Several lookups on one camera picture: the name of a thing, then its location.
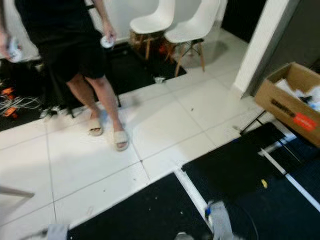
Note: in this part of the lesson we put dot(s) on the beige slide sandal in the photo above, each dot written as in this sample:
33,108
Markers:
121,140
95,127

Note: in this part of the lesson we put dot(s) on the white crumpled paper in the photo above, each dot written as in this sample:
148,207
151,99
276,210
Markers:
292,90

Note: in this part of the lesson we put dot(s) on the person in black clothes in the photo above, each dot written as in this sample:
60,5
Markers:
65,35

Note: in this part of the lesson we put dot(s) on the small clear cup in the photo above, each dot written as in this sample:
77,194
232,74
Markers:
159,79

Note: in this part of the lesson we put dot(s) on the white handheld controller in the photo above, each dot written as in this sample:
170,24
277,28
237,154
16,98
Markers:
107,42
14,53

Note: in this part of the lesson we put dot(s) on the black floor mat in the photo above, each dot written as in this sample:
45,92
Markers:
140,215
135,70
230,165

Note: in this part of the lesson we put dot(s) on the brown cardboard box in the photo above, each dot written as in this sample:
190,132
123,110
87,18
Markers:
282,102

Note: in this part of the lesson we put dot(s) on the orange tool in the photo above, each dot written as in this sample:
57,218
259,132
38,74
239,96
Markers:
7,91

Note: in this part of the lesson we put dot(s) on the small yellow scrap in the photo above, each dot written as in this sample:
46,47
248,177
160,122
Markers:
264,183

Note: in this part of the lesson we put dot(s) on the white plastic chair wooden legs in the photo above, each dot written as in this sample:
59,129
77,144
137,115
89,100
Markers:
152,22
195,27

